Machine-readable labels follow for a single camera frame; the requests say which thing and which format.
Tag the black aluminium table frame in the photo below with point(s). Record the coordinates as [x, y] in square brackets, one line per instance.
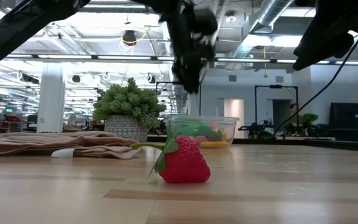
[322, 143]

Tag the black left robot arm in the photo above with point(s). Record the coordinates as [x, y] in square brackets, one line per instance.
[11, 34]

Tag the white pillar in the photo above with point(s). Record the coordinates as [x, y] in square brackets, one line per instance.
[51, 99]

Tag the black cabinet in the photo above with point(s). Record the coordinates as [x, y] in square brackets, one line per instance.
[351, 118]

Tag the silver ventilation duct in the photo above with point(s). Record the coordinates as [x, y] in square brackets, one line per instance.
[272, 12]

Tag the folded beige cloth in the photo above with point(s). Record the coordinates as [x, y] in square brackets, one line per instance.
[73, 140]

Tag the small yellow toy vegetable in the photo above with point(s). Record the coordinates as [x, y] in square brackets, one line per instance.
[213, 144]

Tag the artificial succulent in patterned pot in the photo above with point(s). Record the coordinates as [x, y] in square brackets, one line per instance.
[126, 102]

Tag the pink toy peach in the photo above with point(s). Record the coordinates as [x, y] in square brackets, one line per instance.
[202, 140]

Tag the clear plastic tupperware container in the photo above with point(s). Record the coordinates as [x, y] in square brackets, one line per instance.
[232, 124]

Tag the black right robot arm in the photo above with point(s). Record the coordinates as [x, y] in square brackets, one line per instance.
[353, 9]

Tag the red toy strawberry with stem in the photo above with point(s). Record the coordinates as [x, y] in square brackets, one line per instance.
[185, 165]

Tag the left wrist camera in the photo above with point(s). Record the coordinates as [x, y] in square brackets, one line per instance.
[206, 22]

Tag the background green plant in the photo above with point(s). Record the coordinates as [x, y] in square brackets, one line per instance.
[309, 118]

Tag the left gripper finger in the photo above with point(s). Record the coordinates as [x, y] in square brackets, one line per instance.
[188, 77]
[204, 65]

